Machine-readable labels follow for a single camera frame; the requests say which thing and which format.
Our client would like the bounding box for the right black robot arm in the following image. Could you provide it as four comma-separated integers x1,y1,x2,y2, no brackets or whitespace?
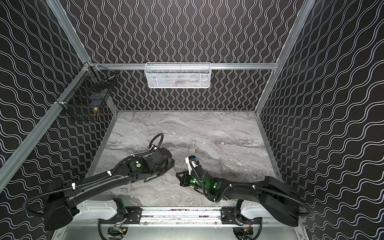
176,159,314,227

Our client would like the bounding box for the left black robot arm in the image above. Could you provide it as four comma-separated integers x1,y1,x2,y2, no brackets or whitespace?
22,133,175,231

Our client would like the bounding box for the brass padlock in basket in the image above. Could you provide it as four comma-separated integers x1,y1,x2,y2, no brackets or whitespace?
93,108,100,118

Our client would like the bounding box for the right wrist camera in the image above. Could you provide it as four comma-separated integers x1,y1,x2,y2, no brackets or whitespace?
185,156,200,174

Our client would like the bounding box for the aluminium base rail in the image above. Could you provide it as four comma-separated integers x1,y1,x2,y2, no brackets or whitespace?
68,202,287,227

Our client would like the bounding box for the white wire mesh basket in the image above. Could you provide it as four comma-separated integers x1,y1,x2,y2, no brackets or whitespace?
145,62,212,89

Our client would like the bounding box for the black wire basket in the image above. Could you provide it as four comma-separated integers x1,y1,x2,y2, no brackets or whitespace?
59,63,118,122

